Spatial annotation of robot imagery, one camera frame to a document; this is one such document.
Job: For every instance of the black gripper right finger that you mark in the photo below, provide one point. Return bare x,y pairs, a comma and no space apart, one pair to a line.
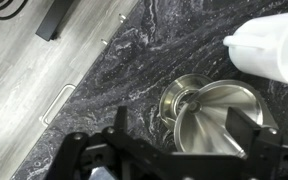
267,153

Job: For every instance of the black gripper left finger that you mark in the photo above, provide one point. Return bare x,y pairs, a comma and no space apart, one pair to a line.
117,156

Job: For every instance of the stainless steel funnel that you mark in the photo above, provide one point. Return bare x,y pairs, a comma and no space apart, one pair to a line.
217,110

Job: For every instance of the white base cabinets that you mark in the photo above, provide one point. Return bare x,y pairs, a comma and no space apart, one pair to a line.
55,104

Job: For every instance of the white ceramic mug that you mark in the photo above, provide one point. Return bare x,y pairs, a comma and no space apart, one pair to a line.
270,46

